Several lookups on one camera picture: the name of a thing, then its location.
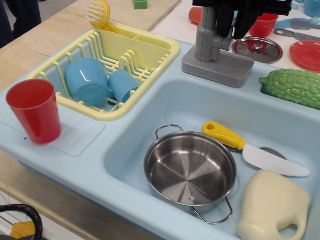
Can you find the large blue plastic cup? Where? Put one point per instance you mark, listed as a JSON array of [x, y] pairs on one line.
[[87, 81]]

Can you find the blue toy utensil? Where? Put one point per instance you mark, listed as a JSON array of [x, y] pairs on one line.
[[286, 24]]

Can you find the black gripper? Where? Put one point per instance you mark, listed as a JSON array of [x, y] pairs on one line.
[[248, 13]]

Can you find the steel pot lid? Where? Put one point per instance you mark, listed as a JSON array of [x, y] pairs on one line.
[[259, 49]]

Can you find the green bitter gourd toy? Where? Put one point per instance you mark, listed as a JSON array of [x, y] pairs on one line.
[[296, 86]]

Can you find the yellow sponge piece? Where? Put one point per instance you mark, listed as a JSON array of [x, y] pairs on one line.
[[23, 229]]

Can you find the blue plastic bowl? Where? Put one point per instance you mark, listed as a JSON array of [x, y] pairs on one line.
[[312, 8]]

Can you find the red plastic cup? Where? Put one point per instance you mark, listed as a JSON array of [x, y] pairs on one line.
[[35, 105]]

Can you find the red cup behind faucet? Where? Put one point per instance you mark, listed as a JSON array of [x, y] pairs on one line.
[[264, 25]]

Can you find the grey sink drain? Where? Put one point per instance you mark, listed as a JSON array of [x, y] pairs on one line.
[[273, 152]]

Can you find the green toy block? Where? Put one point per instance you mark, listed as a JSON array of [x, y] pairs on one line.
[[140, 4]]

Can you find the cream plastic jug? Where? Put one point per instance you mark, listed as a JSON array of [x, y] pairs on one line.
[[271, 203]]

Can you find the grey toy spatula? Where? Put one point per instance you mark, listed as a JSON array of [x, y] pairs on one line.
[[300, 24]]

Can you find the grey faucet lever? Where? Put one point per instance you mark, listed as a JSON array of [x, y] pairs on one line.
[[228, 40]]

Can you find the light blue toy sink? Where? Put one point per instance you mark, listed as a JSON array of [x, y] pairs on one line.
[[96, 167]]

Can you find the yellow dish rack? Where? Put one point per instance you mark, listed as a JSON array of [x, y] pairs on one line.
[[143, 54]]

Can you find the yellow dish brush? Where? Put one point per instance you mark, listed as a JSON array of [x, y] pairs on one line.
[[98, 13]]

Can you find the red plastic plate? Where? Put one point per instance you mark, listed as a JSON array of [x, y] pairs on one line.
[[306, 53]]

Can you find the yellow handled toy knife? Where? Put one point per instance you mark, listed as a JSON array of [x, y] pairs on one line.
[[252, 155]]

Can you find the red cup lying down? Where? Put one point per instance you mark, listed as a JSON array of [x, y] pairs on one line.
[[195, 15]]

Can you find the grey toy faucet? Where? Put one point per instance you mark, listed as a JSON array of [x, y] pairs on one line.
[[208, 61]]

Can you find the steel pot with handles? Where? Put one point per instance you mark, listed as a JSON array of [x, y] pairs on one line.
[[192, 171]]

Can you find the small blue plastic cup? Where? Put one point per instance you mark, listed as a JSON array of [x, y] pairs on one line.
[[122, 83]]

